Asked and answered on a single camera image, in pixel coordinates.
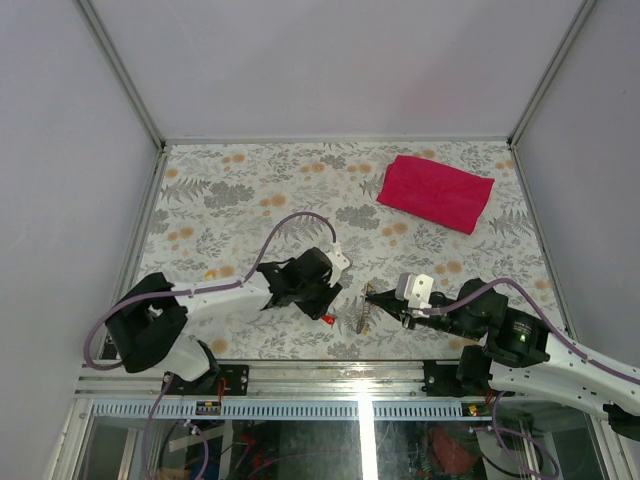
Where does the metal key organiser with rings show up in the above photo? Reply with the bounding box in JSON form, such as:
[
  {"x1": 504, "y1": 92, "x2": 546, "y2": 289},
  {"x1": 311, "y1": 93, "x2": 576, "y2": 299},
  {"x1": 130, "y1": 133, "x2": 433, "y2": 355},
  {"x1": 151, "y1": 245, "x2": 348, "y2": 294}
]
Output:
[{"x1": 355, "y1": 282, "x2": 375, "y2": 335}]

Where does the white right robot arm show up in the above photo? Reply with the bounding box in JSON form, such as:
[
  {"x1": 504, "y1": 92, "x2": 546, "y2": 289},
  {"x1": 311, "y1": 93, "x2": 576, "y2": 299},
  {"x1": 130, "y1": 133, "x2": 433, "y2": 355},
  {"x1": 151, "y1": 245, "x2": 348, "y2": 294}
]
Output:
[{"x1": 365, "y1": 274, "x2": 639, "y2": 440}]

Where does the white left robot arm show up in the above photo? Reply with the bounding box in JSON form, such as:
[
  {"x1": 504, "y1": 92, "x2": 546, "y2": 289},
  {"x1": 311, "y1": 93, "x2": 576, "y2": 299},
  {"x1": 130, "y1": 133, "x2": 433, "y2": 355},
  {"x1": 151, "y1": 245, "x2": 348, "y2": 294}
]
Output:
[{"x1": 105, "y1": 243, "x2": 350, "y2": 395}]

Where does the pink folded cloth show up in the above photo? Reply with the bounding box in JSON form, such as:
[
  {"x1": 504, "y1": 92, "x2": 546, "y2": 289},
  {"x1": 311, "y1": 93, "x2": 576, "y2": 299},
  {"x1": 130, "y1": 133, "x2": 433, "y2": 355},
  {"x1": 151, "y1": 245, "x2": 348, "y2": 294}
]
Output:
[{"x1": 377, "y1": 155, "x2": 494, "y2": 235}]

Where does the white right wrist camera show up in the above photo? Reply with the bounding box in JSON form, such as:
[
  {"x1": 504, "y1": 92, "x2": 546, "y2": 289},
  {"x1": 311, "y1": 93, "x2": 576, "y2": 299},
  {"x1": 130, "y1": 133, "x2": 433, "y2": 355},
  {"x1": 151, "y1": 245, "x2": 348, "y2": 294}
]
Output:
[{"x1": 395, "y1": 272, "x2": 434, "y2": 310}]

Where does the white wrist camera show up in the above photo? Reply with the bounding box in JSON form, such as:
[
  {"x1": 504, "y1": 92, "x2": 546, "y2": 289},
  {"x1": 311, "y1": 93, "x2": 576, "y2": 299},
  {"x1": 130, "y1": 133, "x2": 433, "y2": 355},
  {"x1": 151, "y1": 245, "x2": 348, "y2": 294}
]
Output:
[
  {"x1": 323, "y1": 242, "x2": 351, "y2": 276},
  {"x1": 395, "y1": 272, "x2": 434, "y2": 310}
]

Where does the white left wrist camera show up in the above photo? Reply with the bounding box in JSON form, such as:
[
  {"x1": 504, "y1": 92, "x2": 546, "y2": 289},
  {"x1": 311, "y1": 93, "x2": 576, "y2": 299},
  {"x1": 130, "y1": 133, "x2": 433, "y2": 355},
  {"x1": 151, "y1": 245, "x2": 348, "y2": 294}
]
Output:
[{"x1": 323, "y1": 242, "x2": 351, "y2": 276}]

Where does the white slotted cable duct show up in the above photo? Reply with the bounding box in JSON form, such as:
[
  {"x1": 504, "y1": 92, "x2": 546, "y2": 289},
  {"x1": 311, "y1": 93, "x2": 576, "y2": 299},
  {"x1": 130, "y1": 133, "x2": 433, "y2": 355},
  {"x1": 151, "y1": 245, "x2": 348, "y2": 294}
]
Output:
[{"x1": 93, "y1": 400, "x2": 491, "y2": 422}]

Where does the aluminium mounting rail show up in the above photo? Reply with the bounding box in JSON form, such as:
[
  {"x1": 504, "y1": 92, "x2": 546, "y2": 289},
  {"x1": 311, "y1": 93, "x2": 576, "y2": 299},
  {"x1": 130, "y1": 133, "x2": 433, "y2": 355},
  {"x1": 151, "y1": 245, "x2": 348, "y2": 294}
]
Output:
[{"x1": 74, "y1": 358, "x2": 612, "y2": 400}]

